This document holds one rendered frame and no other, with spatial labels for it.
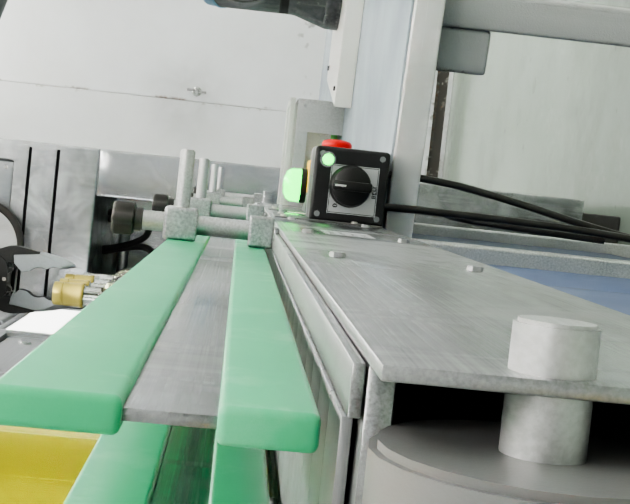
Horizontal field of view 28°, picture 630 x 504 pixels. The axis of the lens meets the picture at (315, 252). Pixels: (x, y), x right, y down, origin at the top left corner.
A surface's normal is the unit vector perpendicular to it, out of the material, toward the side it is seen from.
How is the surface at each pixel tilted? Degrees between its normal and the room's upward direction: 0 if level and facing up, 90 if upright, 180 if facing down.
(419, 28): 90
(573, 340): 99
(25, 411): 90
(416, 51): 90
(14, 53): 90
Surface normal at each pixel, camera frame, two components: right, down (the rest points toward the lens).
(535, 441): -0.40, 0.00
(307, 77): 0.07, 0.05
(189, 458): 0.11, -0.99
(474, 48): 0.04, 0.28
